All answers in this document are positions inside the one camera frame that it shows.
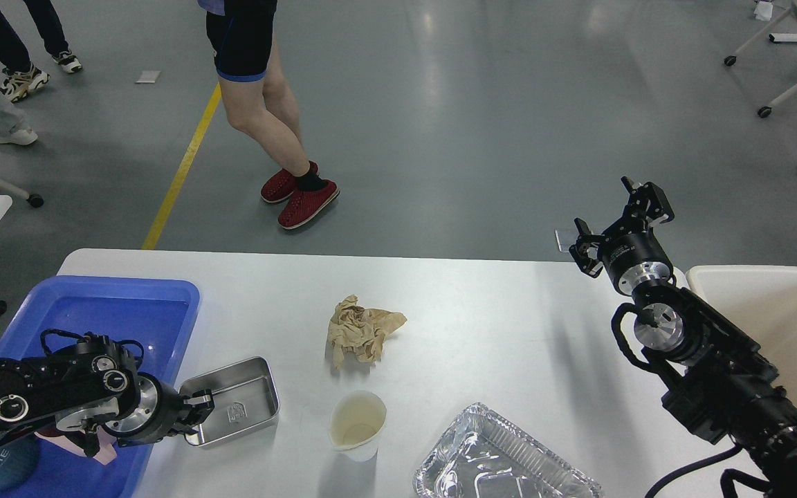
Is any beige plastic bin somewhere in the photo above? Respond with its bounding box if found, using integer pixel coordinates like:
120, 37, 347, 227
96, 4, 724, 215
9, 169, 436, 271
686, 265, 797, 406

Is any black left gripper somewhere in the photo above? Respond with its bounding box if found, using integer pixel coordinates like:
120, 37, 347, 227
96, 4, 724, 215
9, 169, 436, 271
104, 373, 215, 447

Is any aluminium foil tray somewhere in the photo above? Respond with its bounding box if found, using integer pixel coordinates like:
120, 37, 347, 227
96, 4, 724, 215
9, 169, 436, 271
412, 403, 604, 497

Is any blue plastic bin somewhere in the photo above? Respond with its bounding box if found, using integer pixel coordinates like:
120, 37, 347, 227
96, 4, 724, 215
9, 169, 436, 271
0, 275, 200, 497

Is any white paper scrap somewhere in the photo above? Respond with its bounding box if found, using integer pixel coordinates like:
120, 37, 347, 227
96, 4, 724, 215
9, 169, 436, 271
135, 70, 161, 84

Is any crumpled brown paper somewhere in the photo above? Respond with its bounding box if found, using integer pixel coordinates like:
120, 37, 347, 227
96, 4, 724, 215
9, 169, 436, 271
327, 295, 407, 371

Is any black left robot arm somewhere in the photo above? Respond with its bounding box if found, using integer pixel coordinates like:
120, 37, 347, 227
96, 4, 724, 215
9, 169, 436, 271
0, 329, 215, 457

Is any pink mug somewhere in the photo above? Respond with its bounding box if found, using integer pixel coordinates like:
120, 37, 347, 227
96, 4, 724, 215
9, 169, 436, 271
35, 425, 117, 465

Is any square stainless steel tray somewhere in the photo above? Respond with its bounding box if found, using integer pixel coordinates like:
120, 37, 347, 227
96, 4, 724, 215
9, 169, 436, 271
179, 357, 280, 448

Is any white paper cup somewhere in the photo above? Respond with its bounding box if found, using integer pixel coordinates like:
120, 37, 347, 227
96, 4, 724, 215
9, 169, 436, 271
328, 390, 388, 463

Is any blue HOME mug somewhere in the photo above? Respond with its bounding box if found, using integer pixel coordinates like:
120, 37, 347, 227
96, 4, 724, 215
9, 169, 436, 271
0, 435, 40, 491

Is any clear floor plate left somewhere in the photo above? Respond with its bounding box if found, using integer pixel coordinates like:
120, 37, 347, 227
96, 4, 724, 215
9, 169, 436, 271
554, 230, 579, 253

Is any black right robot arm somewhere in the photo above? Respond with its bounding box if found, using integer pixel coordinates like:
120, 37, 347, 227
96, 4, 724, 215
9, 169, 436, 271
569, 176, 797, 497

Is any person in black shorts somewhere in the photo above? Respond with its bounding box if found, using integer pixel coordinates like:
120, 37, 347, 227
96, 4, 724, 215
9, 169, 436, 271
197, 1, 339, 230

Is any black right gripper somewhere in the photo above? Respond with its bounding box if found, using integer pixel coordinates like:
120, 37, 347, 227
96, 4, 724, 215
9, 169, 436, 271
569, 176, 676, 297

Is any person in dark jeans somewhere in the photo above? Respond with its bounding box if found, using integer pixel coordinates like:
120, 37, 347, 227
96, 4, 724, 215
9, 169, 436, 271
0, 1, 84, 103

